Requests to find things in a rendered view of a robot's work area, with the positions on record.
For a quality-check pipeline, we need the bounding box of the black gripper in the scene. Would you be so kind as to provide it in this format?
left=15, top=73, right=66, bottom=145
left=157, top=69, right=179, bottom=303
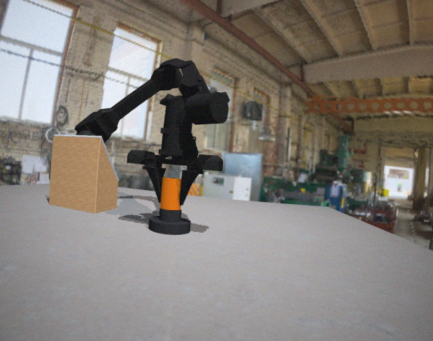
left=127, top=123, right=223, bottom=205

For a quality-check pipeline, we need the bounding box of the black round pedestal with silver shaft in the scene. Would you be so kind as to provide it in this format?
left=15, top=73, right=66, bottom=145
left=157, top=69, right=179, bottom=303
left=148, top=208, right=191, bottom=235

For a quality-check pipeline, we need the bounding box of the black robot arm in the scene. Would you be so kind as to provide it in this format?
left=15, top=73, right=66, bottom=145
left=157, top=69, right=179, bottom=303
left=75, top=58, right=229, bottom=142

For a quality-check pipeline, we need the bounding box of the orange knob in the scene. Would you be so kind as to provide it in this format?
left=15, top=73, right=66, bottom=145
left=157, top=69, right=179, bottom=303
left=160, top=177, right=181, bottom=210

